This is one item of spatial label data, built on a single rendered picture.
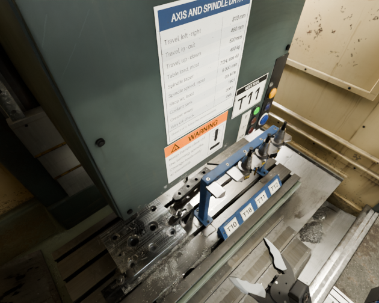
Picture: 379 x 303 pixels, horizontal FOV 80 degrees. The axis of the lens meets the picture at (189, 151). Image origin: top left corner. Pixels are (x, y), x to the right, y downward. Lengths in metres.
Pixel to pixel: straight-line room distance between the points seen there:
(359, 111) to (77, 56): 1.24
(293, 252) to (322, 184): 0.44
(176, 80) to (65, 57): 0.14
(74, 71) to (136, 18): 0.08
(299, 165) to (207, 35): 1.32
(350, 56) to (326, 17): 0.19
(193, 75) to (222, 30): 0.07
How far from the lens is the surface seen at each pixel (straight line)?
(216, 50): 0.35
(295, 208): 1.49
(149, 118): 0.32
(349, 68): 1.27
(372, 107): 1.31
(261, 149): 0.97
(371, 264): 2.48
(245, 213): 1.15
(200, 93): 0.36
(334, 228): 1.63
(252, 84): 0.48
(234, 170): 0.92
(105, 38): 0.25
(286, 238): 1.41
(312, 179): 1.55
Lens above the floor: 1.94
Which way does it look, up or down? 49 degrees down
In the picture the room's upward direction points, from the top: straight up
